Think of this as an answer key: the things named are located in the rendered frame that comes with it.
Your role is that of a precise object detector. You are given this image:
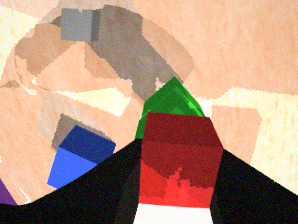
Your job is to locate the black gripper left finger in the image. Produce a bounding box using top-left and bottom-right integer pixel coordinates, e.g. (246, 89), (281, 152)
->
(0, 137), (142, 224)

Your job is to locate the red block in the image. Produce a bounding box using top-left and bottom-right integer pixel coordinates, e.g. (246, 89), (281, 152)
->
(138, 111), (223, 209)

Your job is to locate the green block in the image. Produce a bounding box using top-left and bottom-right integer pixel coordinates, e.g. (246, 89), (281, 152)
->
(134, 91), (198, 139)
(141, 76), (205, 117)

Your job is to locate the grey cube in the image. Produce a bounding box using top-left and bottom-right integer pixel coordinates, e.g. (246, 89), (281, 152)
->
(60, 7), (100, 43)

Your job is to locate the blue block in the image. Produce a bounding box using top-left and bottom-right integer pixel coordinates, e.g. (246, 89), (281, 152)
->
(47, 125), (116, 189)

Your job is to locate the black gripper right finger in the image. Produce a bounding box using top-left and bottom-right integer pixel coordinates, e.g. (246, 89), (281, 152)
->
(209, 148), (298, 224)

